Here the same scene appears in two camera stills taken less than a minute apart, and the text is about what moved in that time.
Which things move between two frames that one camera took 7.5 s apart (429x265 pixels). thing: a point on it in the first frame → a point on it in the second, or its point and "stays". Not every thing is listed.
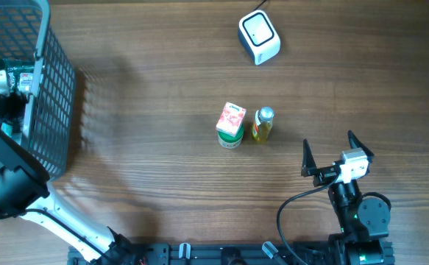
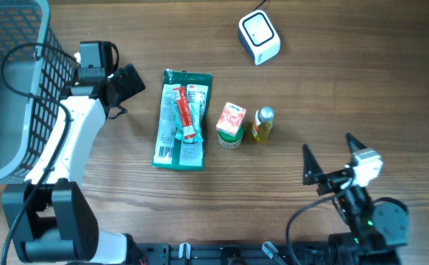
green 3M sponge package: x=7 y=81 → x=182 y=120
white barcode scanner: x=258 y=37 stays
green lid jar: x=229 y=141 stays
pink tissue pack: x=230 y=119 stays
